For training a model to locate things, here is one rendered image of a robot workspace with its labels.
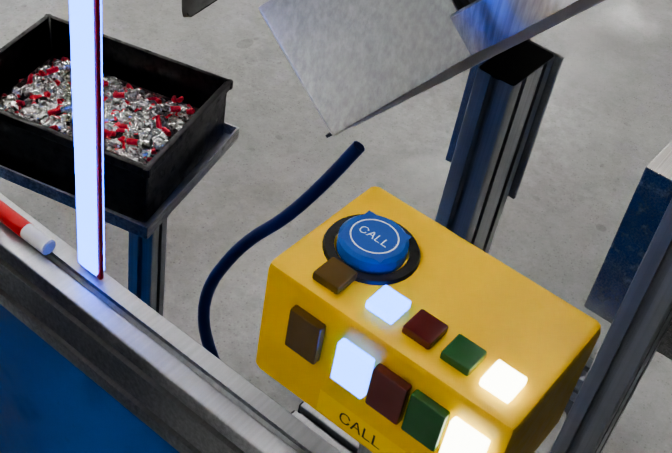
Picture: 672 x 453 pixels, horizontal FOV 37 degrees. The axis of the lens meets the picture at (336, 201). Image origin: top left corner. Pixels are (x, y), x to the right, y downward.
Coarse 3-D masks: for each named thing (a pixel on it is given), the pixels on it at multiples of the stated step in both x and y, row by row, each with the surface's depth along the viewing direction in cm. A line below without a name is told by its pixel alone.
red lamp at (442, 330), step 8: (424, 312) 52; (416, 320) 52; (424, 320) 52; (432, 320) 52; (408, 328) 51; (416, 328) 52; (424, 328) 52; (432, 328) 52; (440, 328) 52; (408, 336) 52; (416, 336) 51; (424, 336) 51; (432, 336) 51; (440, 336) 52; (424, 344) 51; (432, 344) 51
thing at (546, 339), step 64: (384, 192) 60; (320, 256) 55; (448, 256) 57; (320, 320) 54; (448, 320) 53; (512, 320) 54; (576, 320) 54; (320, 384) 57; (448, 384) 50; (384, 448) 56; (512, 448) 50
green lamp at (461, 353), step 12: (456, 336) 52; (444, 348) 51; (456, 348) 51; (468, 348) 51; (480, 348) 51; (444, 360) 51; (456, 360) 50; (468, 360) 50; (480, 360) 51; (468, 372) 50
